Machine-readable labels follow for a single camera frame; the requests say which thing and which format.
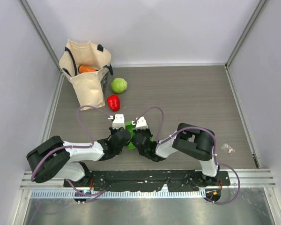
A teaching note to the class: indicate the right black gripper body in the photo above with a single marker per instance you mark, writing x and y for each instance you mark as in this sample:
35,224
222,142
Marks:
144,132

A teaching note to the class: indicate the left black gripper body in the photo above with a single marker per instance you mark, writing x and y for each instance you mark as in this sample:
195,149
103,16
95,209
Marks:
113,131

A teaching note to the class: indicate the green paper box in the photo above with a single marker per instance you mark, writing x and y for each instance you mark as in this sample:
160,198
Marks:
130,128

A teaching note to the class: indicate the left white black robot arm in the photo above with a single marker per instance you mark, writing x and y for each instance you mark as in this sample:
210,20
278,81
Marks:
64,160

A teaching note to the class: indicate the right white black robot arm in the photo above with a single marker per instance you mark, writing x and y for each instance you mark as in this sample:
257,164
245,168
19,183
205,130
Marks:
198,143

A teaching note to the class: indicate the red bell pepper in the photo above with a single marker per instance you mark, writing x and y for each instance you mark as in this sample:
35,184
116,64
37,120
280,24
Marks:
113,102

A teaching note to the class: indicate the green cabbage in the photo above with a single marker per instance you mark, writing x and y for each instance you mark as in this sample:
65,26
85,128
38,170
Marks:
119,85

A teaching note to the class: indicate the beige canvas tote bag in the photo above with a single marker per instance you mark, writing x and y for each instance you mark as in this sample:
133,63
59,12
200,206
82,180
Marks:
89,87

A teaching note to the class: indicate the orange carrot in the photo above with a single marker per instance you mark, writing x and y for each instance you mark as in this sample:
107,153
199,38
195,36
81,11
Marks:
86,69

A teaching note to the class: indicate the small clear plastic bag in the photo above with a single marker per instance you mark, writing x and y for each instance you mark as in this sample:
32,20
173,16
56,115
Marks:
227,148

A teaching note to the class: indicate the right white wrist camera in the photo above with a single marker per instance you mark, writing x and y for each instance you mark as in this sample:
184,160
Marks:
140,123

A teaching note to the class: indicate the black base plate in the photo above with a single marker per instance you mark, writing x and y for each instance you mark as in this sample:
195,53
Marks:
151,180

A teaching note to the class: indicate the white slotted cable duct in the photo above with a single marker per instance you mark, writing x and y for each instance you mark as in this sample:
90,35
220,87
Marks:
68,194

